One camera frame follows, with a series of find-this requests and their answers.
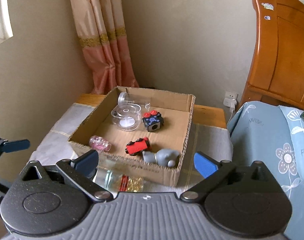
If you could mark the white wall socket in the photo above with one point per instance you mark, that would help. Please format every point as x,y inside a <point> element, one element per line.
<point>233,94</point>

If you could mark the pink and cream curtain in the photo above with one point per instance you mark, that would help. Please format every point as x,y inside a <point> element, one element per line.
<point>99,42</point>

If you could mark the clear round plastic jar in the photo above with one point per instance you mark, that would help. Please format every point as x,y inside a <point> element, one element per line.
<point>123,98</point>

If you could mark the white charger plug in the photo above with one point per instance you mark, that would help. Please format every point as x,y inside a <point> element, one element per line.
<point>229,102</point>

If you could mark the cartoon sticker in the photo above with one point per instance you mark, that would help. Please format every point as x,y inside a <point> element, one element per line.
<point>267,6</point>

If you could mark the blue flower print pillow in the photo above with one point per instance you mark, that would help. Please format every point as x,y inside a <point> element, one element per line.
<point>292,135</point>

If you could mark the wooden bed headboard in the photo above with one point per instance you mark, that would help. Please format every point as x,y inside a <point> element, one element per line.
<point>279,55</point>

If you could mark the blue bed sheet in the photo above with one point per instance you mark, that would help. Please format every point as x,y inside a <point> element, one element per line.
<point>254,142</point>

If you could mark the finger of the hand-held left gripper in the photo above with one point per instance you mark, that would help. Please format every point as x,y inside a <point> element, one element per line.
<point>16,145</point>

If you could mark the black fidget cube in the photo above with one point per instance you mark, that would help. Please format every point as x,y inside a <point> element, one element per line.
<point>153,123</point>

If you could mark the cardboard box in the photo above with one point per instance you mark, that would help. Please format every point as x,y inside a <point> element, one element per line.
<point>172,120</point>

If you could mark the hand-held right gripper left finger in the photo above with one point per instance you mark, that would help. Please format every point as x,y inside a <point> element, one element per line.
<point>88,161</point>

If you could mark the clear square plastic container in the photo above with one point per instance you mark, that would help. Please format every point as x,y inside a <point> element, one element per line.
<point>127,120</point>

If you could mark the red toy car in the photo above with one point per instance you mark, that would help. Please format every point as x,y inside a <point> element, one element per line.
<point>137,147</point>

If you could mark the blue checked printed towel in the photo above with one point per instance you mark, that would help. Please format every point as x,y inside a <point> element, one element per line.
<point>54,135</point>

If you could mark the glass bottle with silver cap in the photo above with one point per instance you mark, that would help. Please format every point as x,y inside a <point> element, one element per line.
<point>109,180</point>

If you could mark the grey elephant toy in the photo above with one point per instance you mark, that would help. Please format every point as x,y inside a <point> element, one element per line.
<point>162,156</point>

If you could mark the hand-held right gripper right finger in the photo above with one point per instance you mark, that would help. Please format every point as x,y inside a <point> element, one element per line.
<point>204,166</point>

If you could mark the pink translucent toy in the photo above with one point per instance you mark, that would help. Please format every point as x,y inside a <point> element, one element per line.
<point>99,142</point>

